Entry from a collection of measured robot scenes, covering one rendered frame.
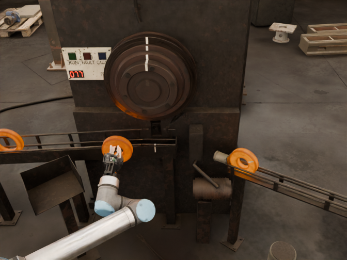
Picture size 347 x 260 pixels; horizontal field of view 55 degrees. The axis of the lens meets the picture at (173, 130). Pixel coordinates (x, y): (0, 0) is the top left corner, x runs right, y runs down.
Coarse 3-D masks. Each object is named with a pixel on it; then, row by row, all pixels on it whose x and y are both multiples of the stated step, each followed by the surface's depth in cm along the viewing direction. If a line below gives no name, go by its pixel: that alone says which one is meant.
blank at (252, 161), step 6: (234, 150) 177; (240, 150) 173; (246, 150) 172; (234, 156) 177; (240, 156) 174; (246, 156) 172; (252, 156) 170; (234, 162) 179; (240, 162) 180; (252, 162) 172; (258, 162) 173; (234, 168) 181; (246, 168) 176; (252, 168) 174
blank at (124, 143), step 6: (108, 138) 166; (114, 138) 164; (120, 138) 165; (108, 144) 166; (114, 144) 166; (120, 144) 165; (126, 144) 165; (102, 150) 168; (108, 150) 168; (126, 150) 167; (132, 150) 169; (126, 156) 170
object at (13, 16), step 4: (8, 12) 535; (12, 12) 541; (16, 12) 552; (8, 16) 534; (12, 16) 540; (16, 16) 549; (4, 20) 533; (8, 20) 533; (12, 20) 536; (16, 20) 551; (20, 20) 545; (8, 24) 541
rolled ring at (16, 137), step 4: (4, 128) 195; (0, 132) 193; (4, 132) 193; (8, 132) 193; (12, 132) 195; (8, 136) 194; (12, 136) 194; (16, 136) 195; (20, 136) 198; (16, 140) 196; (20, 140) 197; (0, 144) 202; (20, 144) 198; (0, 148) 200; (4, 148) 203; (16, 148) 200; (20, 148) 200; (12, 152) 202
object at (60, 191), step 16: (64, 160) 184; (32, 176) 178; (48, 176) 183; (64, 176) 186; (80, 176) 170; (32, 192) 179; (48, 192) 178; (64, 192) 177; (80, 192) 175; (48, 208) 169; (64, 208) 184; (80, 256) 211; (96, 256) 212
